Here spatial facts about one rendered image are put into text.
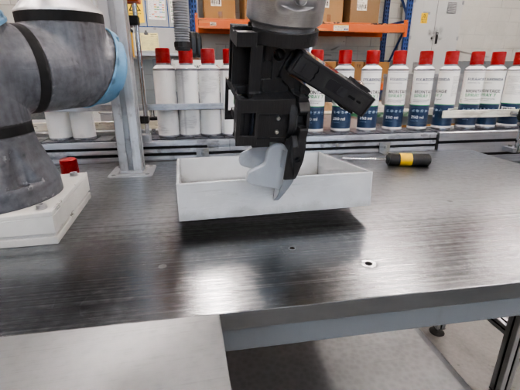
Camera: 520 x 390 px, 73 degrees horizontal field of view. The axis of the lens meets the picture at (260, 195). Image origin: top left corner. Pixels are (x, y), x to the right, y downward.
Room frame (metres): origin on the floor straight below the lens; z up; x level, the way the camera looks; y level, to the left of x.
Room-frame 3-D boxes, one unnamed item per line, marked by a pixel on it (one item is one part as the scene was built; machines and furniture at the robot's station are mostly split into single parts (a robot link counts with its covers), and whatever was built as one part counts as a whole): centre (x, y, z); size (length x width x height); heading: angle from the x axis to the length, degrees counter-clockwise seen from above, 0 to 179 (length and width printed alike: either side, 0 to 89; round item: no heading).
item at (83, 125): (0.85, 0.42, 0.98); 0.05 x 0.05 x 0.20
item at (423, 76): (1.00, -0.44, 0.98); 0.05 x 0.05 x 0.20
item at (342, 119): (0.96, -0.22, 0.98); 0.05 x 0.05 x 0.20
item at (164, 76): (0.89, 0.23, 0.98); 0.05 x 0.05 x 0.20
